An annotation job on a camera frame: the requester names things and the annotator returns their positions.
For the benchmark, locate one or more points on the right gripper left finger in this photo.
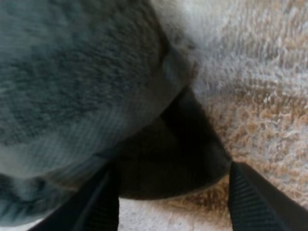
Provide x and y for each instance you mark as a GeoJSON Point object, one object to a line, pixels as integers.
{"type": "Point", "coordinates": [96, 207]}

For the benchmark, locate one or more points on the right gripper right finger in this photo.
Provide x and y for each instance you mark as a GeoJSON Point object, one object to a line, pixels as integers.
{"type": "Point", "coordinates": [255, 207]}

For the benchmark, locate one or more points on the grey-green towel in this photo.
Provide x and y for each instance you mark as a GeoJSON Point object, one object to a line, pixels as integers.
{"type": "Point", "coordinates": [72, 72]}

